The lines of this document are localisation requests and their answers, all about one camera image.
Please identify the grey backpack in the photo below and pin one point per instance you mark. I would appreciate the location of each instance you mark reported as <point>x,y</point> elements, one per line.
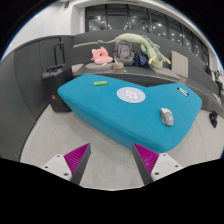
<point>123,52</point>

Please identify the green dragon plush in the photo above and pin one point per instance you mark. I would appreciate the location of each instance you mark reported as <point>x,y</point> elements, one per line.
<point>155,57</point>

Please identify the round light blue mouse pad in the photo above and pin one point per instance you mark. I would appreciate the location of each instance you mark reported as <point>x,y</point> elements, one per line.
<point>131,95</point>

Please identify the blue white marker pen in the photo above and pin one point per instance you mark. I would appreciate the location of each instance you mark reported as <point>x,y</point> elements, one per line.
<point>183,91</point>

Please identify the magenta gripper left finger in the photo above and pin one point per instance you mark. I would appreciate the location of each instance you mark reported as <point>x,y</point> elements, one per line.
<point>71,166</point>

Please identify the dark blue bag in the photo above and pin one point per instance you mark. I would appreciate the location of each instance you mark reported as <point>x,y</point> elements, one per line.
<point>140,60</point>

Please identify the grey sofa bench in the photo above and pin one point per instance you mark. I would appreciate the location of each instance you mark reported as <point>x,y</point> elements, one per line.
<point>198,80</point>

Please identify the pink plush toy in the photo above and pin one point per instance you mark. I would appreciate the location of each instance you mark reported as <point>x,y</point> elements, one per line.
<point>100,56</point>

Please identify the grey square cushion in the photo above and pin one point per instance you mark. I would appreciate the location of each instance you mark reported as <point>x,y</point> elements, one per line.
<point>179,64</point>

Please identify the black rolling suitcase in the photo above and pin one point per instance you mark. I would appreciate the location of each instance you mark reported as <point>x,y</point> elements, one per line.
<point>52,79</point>

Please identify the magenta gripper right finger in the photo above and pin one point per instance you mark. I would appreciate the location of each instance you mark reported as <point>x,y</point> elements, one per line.
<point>153,166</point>

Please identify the black shoes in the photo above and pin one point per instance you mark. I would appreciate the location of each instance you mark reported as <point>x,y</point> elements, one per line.
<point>213,118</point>

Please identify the grey computer mouse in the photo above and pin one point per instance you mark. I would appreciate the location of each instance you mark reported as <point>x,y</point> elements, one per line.
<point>167,117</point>

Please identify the blue upholstered bench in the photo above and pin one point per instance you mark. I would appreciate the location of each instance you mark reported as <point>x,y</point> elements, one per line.
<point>128,123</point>

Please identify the green marker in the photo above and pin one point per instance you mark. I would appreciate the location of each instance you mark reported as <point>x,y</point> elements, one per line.
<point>99,83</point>

